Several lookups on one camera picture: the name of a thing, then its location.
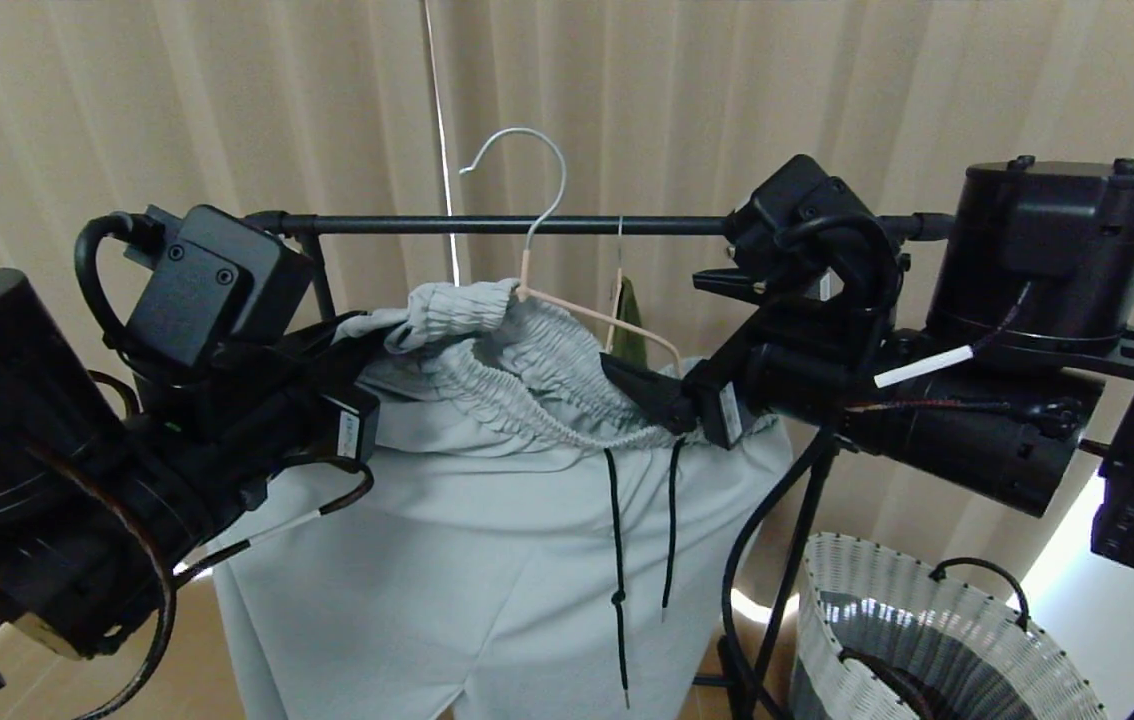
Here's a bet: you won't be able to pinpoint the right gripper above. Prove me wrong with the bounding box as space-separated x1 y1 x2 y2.
599 267 1106 519

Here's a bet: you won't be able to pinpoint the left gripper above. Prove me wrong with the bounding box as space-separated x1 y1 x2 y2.
0 350 383 656

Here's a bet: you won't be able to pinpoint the green long-sleeved shirt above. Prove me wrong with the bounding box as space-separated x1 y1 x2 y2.
612 278 648 371

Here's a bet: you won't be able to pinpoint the pink clothes hanger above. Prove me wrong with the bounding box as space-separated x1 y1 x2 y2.
605 215 628 351
459 127 685 379

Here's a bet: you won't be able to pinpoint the pale grey shorts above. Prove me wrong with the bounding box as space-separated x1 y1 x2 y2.
212 278 796 720

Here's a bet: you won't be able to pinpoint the black clothes rack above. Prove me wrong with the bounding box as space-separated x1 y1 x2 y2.
245 210 958 720

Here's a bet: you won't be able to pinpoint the white laundry basket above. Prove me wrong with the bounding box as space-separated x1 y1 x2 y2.
789 532 1113 720

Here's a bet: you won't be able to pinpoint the beige curtain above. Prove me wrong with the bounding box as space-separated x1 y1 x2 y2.
0 0 1134 621

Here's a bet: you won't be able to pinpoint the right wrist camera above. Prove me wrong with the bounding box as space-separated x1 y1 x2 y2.
725 153 913 346

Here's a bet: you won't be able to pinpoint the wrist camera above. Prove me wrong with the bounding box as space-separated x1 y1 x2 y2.
725 153 913 346
127 205 316 373

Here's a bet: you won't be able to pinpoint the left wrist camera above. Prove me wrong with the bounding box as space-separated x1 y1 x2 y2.
127 205 316 373

